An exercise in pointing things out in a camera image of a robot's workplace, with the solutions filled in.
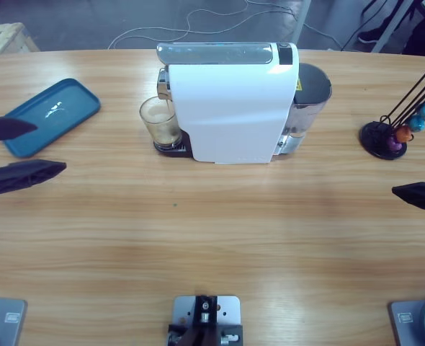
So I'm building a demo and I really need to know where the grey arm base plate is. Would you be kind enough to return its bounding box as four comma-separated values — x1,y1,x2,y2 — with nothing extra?
388,296,425,346
0,296,29,346

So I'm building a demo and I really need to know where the white capsule coffee machine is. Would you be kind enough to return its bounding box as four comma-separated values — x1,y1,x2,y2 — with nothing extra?
157,42,300,165

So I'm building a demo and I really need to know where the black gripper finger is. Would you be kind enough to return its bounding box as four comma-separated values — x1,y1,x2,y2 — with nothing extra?
0,115,39,142
0,159,68,198
391,182,425,216

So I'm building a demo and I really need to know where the clear glass cup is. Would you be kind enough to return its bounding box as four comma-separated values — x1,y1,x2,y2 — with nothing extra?
138,96,184,151

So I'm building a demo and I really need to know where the black wire capsule holder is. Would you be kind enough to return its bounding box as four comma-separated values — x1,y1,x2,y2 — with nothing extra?
359,59,425,161

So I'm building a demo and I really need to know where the black floor cable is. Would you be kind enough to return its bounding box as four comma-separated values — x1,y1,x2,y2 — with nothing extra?
341,10,380,51

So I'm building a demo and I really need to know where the grey mount with dark post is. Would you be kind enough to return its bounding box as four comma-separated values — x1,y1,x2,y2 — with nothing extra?
167,294,245,346

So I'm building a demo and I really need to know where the short white floor cable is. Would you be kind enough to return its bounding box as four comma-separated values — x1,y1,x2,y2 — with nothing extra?
301,22,344,50

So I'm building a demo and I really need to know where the white metal frame leg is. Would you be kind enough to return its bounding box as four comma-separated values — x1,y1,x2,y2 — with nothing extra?
370,0,415,54

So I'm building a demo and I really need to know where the long white floor cable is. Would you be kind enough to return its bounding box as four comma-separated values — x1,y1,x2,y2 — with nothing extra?
107,0,292,50

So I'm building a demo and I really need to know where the clear water tank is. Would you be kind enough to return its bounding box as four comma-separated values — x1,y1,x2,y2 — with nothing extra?
277,61,333,156

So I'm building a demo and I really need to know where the person in dark trousers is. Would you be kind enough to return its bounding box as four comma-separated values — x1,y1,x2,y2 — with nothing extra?
357,0,415,45

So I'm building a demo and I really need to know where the metal drip tray grid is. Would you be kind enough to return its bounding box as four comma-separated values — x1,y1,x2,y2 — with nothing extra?
153,130,194,159

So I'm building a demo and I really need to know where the teal plastic tray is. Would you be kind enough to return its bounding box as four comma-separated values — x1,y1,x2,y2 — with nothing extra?
0,78,102,159

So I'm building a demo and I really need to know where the silver coffee machine lever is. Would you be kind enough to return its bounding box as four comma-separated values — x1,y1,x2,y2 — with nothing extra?
156,42,277,66

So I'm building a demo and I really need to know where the grey metal post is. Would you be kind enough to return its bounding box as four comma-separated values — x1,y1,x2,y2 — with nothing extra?
290,0,313,46

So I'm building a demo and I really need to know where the wooden crate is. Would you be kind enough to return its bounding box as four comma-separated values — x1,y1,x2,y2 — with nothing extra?
0,22,40,57

